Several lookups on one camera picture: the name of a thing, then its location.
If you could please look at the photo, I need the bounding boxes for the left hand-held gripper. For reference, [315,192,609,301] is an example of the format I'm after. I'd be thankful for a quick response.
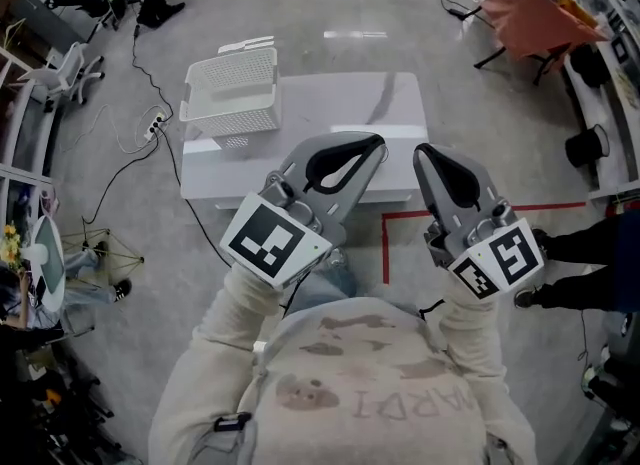
[218,131,390,291]

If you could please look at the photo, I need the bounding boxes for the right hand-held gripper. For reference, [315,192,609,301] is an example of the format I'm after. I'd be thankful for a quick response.
[412,142,547,302]

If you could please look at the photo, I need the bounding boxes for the white perforated plastic basket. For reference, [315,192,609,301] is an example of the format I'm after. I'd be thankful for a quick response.
[178,46,282,137]

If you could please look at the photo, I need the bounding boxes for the person's right forearm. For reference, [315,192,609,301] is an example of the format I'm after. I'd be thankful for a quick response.
[438,286,509,384]

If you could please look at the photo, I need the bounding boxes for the person's left forearm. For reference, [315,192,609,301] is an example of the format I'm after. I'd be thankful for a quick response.
[192,265,291,354]

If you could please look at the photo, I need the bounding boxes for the red floor tape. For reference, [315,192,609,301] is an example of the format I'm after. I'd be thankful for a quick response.
[381,201,587,285]

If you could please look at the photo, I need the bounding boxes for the person's blue jeans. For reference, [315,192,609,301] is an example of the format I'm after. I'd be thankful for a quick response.
[294,247,361,302]

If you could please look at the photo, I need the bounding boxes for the black fabric bin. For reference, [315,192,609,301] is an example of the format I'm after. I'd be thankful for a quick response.
[564,123,612,169]

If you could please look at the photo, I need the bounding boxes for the black bag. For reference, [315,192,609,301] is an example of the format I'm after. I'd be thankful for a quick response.
[569,42,609,89]

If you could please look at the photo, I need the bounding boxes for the orange cloth covered table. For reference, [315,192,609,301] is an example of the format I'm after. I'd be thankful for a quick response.
[472,0,612,87]

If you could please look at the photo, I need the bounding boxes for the white power strip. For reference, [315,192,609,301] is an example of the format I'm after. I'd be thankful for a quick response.
[142,110,169,143]

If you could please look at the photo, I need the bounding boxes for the person's cream printed sweatshirt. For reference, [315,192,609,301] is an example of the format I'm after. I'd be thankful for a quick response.
[149,295,539,465]

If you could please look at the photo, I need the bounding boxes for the white office chair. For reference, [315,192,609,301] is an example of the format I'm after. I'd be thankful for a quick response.
[18,41,106,113]

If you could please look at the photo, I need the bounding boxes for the round white table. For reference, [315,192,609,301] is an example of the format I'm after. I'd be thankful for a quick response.
[29,215,67,312]

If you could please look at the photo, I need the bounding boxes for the white metal shelving unit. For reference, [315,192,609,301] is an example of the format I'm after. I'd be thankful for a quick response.
[0,77,57,190]

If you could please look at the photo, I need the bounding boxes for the white fridge red label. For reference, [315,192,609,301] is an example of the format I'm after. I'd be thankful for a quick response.
[14,0,101,49]

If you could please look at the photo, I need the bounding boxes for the yellow flowers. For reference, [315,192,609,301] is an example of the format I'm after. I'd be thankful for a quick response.
[0,222,25,274]

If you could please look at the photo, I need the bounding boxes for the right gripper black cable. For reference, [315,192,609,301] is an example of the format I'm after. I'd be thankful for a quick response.
[418,297,447,322]

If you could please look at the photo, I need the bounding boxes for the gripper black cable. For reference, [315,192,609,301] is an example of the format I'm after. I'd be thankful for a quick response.
[418,297,447,322]
[279,265,314,319]

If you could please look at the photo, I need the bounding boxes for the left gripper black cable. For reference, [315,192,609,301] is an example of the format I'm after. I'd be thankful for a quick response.
[279,265,314,319]

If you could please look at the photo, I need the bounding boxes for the black floor cable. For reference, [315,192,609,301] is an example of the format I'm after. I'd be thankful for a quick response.
[158,130,236,269]
[79,128,169,227]
[130,22,174,119]

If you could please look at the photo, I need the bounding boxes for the white floor cable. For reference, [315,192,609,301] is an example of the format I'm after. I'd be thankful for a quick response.
[60,102,152,157]

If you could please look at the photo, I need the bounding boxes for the green wire frame stool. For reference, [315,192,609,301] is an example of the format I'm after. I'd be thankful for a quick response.
[62,226,146,284]

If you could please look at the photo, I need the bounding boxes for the black strap buckle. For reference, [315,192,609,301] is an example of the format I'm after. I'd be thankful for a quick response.
[213,412,251,434]

